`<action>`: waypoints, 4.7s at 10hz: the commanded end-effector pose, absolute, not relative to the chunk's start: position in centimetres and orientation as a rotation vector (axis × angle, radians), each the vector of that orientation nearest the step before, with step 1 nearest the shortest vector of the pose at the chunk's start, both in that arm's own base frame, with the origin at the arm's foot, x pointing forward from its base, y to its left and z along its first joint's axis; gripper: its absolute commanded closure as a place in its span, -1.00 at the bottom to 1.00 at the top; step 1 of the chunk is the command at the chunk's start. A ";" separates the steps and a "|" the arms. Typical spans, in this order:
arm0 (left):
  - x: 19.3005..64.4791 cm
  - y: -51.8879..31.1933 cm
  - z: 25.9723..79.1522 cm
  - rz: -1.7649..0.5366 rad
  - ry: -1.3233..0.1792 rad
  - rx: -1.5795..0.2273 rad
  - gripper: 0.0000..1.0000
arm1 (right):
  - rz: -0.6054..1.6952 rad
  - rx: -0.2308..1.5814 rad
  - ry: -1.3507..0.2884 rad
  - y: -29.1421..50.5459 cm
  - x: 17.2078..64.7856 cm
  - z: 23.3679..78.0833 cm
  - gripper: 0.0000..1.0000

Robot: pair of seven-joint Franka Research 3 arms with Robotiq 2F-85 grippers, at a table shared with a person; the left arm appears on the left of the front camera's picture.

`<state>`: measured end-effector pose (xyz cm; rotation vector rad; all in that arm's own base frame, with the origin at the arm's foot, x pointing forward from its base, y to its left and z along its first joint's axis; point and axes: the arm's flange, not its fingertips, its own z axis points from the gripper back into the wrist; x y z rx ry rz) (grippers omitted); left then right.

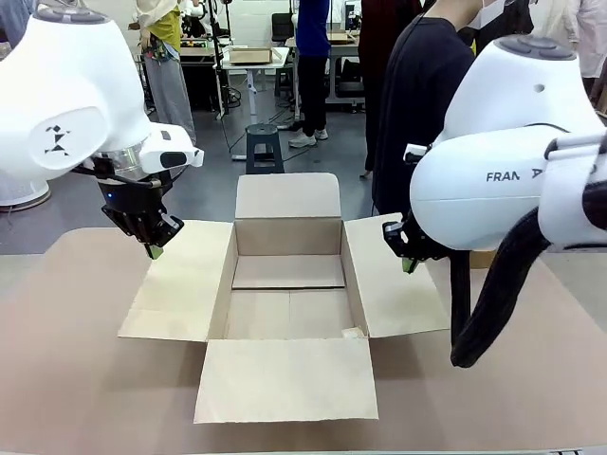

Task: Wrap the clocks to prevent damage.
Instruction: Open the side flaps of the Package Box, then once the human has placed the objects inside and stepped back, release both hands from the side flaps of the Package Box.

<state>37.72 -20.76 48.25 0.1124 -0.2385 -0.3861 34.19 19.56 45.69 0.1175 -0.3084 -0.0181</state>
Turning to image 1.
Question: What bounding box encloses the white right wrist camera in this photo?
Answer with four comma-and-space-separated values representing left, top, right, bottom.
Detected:
402, 143, 432, 165

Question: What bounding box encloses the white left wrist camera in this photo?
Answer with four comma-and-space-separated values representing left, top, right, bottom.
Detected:
138, 126, 206, 175

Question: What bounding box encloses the person in blue shirt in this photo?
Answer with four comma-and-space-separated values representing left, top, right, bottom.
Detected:
287, 0, 332, 149

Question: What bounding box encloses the black office chair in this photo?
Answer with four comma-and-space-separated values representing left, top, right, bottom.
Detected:
270, 11, 299, 48

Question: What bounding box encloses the person in dark clothes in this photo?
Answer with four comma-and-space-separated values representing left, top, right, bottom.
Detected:
372, 0, 511, 219

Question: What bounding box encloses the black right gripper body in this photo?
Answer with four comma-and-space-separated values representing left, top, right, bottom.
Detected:
401, 209, 448, 263

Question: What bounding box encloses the black tripod pole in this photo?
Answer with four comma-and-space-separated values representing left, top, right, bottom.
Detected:
208, 0, 230, 120

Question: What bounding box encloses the person in yellow top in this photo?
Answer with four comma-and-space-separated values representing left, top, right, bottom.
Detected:
135, 0, 198, 144

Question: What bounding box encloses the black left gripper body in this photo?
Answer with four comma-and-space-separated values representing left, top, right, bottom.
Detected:
92, 159, 175, 242

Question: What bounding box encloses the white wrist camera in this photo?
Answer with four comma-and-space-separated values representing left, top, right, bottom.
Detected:
402, 143, 432, 165
138, 126, 206, 175

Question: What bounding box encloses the white round pedestal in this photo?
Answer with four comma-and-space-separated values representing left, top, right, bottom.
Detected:
0, 160, 52, 208

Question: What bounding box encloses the large brown cardboard box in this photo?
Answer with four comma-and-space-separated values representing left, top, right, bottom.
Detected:
117, 173, 451, 426

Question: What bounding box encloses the white desk with grey legs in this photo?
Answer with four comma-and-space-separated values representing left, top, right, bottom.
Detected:
217, 45, 291, 162

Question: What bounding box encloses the black braided cable sleeve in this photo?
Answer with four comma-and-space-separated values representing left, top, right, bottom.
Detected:
449, 206, 554, 370

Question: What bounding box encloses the person in maroon clothes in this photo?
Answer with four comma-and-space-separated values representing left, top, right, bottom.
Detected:
358, 0, 423, 180

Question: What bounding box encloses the black round stool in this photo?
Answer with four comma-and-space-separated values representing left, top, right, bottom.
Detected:
244, 122, 285, 175

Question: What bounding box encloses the person in pale pink top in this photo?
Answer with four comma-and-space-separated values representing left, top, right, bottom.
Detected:
566, 0, 607, 96

